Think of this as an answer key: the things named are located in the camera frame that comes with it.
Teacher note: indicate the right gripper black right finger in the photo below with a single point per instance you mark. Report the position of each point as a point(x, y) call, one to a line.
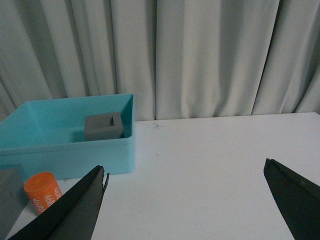
point(297, 198)

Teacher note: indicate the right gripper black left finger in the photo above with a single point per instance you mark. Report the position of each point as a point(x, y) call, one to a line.
point(74, 215)

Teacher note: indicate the gray block with round hole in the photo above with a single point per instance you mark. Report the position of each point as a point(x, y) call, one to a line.
point(13, 199)

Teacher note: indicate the gray block with square hole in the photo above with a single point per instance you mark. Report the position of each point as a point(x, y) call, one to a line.
point(107, 126)

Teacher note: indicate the light blue plastic box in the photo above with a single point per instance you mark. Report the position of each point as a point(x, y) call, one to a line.
point(48, 136)

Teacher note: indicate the orange cylinder with white print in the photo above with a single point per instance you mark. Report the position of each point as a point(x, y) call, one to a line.
point(42, 190)

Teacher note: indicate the white pleated curtain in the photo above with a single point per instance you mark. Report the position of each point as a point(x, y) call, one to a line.
point(180, 58)

